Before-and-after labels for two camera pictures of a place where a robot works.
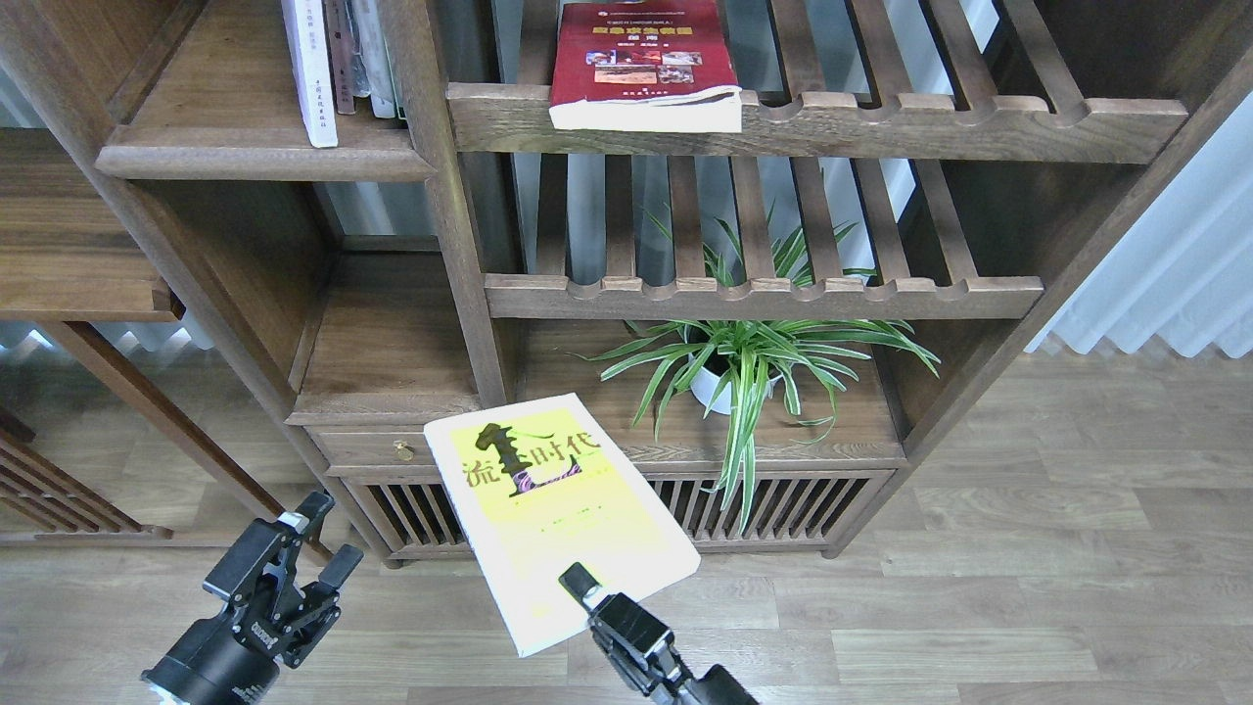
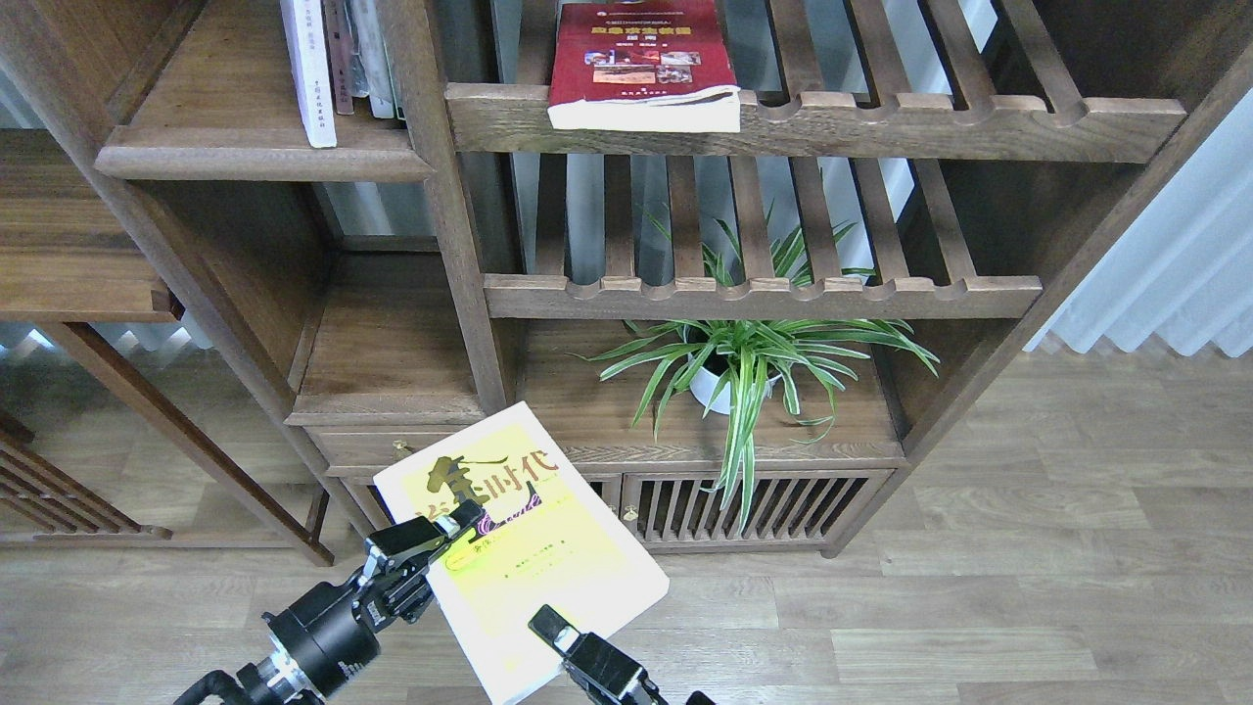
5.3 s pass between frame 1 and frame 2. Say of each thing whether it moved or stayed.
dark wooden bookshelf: stayed
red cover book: stayed
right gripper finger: moved
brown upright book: stayed
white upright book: stayed
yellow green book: moved
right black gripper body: moved
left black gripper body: moved
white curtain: stayed
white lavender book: stayed
